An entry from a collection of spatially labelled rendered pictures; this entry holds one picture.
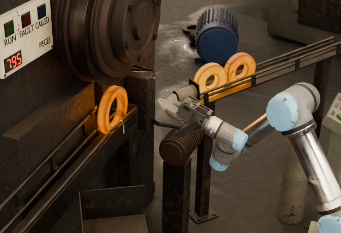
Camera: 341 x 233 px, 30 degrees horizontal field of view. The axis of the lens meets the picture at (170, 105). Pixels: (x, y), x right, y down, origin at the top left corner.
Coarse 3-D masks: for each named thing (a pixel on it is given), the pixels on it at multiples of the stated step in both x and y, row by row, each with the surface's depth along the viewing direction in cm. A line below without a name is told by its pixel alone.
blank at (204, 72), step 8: (208, 64) 261; (216, 64) 261; (200, 72) 259; (208, 72) 260; (216, 72) 263; (224, 72) 265; (200, 80) 260; (216, 80) 267; (224, 80) 267; (200, 88) 262; (208, 88) 264
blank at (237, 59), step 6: (234, 54) 268; (240, 54) 267; (246, 54) 268; (228, 60) 267; (234, 60) 265; (240, 60) 267; (246, 60) 269; (252, 60) 270; (228, 66) 266; (234, 66) 267; (246, 66) 271; (252, 66) 272; (228, 72) 266; (234, 72) 268; (246, 72) 272; (252, 72) 273; (228, 78) 268; (234, 78) 270
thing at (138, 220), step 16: (80, 192) 192; (96, 192) 193; (112, 192) 194; (128, 192) 195; (144, 192) 196; (80, 208) 184; (96, 208) 196; (112, 208) 197; (128, 208) 198; (144, 208) 199; (80, 224) 197; (96, 224) 195; (112, 224) 196; (128, 224) 196; (144, 224) 196
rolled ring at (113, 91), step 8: (112, 88) 226; (120, 88) 229; (104, 96) 224; (112, 96) 224; (120, 96) 233; (104, 104) 222; (120, 104) 236; (104, 112) 222; (120, 112) 236; (104, 120) 223; (112, 120) 236; (104, 128) 225
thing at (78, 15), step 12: (72, 0) 193; (84, 0) 192; (72, 12) 193; (84, 12) 191; (72, 24) 194; (84, 24) 191; (72, 36) 196; (84, 36) 193; (72, 48) 198; (84, 48) 194; (84, 60) 198; (84, 72) 206; (96, 72) 205; (108, 84) 215
